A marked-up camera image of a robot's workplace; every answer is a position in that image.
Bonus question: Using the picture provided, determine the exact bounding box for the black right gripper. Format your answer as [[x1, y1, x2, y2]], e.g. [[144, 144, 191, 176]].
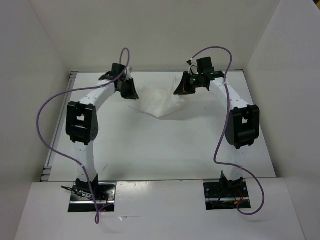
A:
[[174, 71, 203, 95]]

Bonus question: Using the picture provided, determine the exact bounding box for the white pleated skirt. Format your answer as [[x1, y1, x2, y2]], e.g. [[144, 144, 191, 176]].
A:
[[128, 77, 186, 119]]

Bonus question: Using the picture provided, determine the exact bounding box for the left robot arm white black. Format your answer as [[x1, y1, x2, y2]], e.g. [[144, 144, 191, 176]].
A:
[[66, 63, 139, 200]]

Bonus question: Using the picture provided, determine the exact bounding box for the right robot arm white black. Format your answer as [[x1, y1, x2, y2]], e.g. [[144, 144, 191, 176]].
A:
[[174, 57, 260, 197]]

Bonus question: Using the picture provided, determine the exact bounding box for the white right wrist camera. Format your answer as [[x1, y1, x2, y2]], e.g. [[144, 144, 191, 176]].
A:
[[186, 58, 198, 75]]

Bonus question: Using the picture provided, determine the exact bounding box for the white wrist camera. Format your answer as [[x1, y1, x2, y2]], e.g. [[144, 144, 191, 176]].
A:
[[124, 66, 133, 80], [186, 58, 198, 75]]

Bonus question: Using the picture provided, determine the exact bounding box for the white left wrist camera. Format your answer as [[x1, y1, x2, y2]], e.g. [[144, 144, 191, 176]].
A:
[[124, 66, 133, 80]]

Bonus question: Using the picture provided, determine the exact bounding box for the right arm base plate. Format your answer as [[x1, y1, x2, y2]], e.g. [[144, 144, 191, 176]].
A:
[[203, 179, 251, 211]]

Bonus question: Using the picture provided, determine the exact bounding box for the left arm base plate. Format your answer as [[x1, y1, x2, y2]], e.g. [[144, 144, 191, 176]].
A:
[[62, 182, 117, 213]]

